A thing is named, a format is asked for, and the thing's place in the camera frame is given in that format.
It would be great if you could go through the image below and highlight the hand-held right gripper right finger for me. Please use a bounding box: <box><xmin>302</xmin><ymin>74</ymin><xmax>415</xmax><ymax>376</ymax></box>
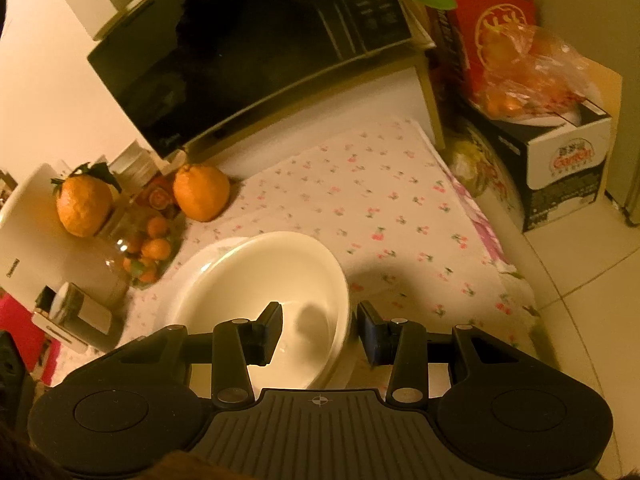
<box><xmin>356</xmin><ymin>300</ymin><xmax>526</xmax><ymax>406</ymax></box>

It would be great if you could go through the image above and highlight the white rectangular device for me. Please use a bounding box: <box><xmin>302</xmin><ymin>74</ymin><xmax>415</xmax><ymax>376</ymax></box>
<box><xmin>31</xmin><ymin>285</ymin><xmax>91</xmax><ymax>353</ymax></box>

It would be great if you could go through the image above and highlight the orange patterned can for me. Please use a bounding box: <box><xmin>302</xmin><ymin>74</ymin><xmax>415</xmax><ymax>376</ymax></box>
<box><xmin>135</xmin><ymin>175</ymin><xmax>183</xmax><ymax>218</ymax></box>

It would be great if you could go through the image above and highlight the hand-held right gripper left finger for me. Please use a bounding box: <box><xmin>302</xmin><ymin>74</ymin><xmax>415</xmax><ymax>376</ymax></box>
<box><xmin>117</xmin><ymin>301</ymin><xmax>284</xmax><ymax>408</ymax></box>

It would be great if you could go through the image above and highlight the bright pink cloth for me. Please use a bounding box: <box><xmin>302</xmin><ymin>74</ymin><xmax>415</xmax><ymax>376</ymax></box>
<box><xmin>0</xmin><ymin>295</ymin><xmax>53</xmax><ymax>388</ymax></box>

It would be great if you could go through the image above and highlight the leafy orange citrus fruit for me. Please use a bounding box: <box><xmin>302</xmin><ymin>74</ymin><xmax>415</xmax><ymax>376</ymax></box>
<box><xmin>50</xmin><ymin>162</ymin><xmax>121</xmax><ymax>238</ymax></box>

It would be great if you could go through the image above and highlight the grey refrigerator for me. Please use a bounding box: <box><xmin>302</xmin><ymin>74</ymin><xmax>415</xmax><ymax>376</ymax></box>
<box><xmin>605</xmin><ymin>110</ymin><xmax>640</xmax><ymax>228</ymax></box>

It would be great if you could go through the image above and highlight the large cream bowl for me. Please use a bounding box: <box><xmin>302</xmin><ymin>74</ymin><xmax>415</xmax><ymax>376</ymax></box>
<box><xmin>177</xmin><ymin>231</ymin><xmax>351</xmax><ymax>392</ymax></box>

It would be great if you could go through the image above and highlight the white electric kettle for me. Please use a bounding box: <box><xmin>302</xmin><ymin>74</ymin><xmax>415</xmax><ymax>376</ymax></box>
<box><xmin>0</xmin><ymin>162</ymin><xmax>131</xmax><ymax>306</ymax></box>

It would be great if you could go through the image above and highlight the plastic bag of oranges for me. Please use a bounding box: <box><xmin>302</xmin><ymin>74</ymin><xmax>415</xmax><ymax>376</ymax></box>
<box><xmin>475</xmin><ymin>25</ymin><xmax>601</xmax><ymax>121</ymax></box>

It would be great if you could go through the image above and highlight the black microwave oven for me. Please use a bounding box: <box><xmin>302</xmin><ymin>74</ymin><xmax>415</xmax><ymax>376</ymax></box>
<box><xmin>87</xmin><ymin>0</ymin><xmax>416</xmax><ymax>161</ymax></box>

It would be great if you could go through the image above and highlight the dark jar with white lid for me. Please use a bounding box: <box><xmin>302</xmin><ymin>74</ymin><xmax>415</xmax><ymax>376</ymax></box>
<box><xmin>50</xmin><ymin>281</ymin><xmax>123</xmax><ymax>353</ymax></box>

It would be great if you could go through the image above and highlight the black and white carton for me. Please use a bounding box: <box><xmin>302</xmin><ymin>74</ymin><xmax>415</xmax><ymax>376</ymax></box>
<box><xmin>460</xmin><ymin>60</ymin><xmax>623</xmax><ymax>233</ymax></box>

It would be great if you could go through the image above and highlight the glass jar of small oranges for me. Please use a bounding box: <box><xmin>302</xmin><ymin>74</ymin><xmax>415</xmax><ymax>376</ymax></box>
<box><xmin>97</xmin><ymin>200</ymin><xmax>183</xmax><ymax>291</ymax></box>

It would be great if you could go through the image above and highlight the red gift box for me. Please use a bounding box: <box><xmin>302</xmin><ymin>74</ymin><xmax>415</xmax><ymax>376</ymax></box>
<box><xmin>430</xmin><ymin>0</ymin><xmax>538</xmax><ymax>111</ymax></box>

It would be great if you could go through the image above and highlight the cherry print tablecloth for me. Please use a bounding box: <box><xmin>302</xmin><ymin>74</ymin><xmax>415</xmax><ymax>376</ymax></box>
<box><xmin>120</xmin><ymin>117</ymin><xmax>543</xmax><ymax>391</ymax></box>

